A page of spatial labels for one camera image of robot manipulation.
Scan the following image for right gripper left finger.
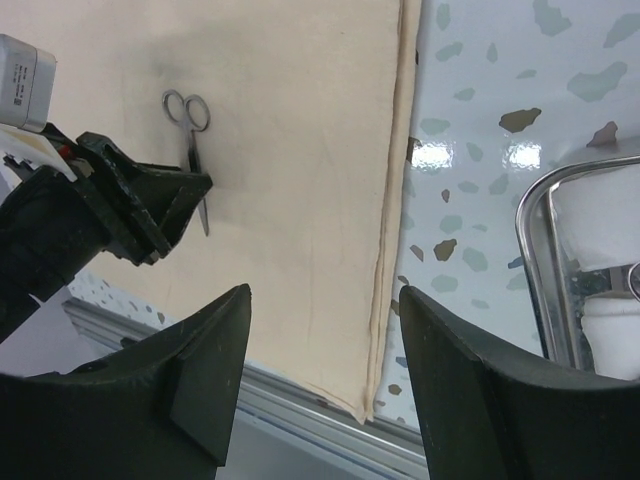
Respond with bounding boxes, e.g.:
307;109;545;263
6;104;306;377
1;284;251;479

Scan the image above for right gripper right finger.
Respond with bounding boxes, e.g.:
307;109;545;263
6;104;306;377
399;286;639;479

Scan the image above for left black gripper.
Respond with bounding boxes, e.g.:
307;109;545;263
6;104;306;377
49;130;213;265

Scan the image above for steel surgical scissors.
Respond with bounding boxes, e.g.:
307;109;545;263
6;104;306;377
161;89;211;237

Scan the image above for beige cloth drape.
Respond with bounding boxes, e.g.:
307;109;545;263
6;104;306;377
1;1;421;421

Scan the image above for stainless steel tray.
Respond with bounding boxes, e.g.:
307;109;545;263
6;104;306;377
516;156;639;380

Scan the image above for white gauze pad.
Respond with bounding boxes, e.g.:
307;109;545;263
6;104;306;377
552;165;639;272
581;296;639;380

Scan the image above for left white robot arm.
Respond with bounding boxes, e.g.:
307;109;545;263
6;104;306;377
1;124;212;338

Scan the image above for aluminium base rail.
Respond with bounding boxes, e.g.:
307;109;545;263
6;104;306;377
63;298;429;479

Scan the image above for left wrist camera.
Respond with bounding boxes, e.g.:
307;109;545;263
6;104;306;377
0;34;57;133

